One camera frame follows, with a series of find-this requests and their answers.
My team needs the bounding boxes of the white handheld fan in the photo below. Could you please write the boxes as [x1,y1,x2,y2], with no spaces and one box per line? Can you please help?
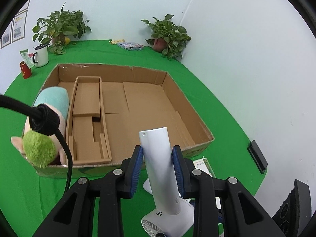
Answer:
[139,127,194,236]

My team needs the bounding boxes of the small cardboard divider box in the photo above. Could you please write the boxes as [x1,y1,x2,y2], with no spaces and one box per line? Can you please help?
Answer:
[66,76,112,166]

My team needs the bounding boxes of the green table cloth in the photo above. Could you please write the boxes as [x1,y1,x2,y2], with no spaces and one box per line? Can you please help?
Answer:
[1,40,264,236]

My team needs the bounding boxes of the black flat device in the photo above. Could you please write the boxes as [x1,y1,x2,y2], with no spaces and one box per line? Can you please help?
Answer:
[247,140,268,174]

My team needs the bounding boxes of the green white paper box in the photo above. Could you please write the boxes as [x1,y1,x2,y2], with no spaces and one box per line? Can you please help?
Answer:
[192,156,223,210]

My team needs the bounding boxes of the plush doll green hair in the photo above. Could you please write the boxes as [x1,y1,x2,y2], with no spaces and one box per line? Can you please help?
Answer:
[11,86,70,168]

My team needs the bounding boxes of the large cardboard tray box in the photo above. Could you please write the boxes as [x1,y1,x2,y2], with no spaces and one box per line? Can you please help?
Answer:
[41,63,214,178]

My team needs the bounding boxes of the red cup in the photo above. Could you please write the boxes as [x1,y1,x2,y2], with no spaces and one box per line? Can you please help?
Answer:
[19,61,32,79]

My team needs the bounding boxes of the white enamel mug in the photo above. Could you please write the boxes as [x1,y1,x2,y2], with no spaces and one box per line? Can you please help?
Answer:
[32,44,49,67]

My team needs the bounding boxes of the green white packet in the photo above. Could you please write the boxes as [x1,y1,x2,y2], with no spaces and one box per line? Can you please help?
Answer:
[19,49,35,69]

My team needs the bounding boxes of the patterned pencil case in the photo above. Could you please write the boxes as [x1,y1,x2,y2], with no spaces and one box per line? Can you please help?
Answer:
[118,42,144,50]

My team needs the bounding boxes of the yellow paper item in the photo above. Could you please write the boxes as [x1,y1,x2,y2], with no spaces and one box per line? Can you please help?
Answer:
[109,39,125,45]

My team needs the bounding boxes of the left potted green plant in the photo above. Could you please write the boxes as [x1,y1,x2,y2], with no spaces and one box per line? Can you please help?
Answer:
[32,8,92,55]

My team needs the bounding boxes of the potted green plant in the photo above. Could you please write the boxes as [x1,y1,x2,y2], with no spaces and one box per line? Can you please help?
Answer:
[140,14,192,61]
[32,8,92,55]

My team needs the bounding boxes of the right potted green plant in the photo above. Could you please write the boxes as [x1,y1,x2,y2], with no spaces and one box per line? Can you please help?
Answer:
[140,14,192,61]

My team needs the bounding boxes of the black velcro cable wrap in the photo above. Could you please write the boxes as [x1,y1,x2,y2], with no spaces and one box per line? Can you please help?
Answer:
[28,104,60,136]

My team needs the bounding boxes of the black cable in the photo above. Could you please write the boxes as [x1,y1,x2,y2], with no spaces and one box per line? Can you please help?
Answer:
[0,94,74,198]

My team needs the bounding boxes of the framed certificates on wall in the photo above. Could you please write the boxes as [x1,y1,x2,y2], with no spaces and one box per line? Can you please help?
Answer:
[1,0,31,49]

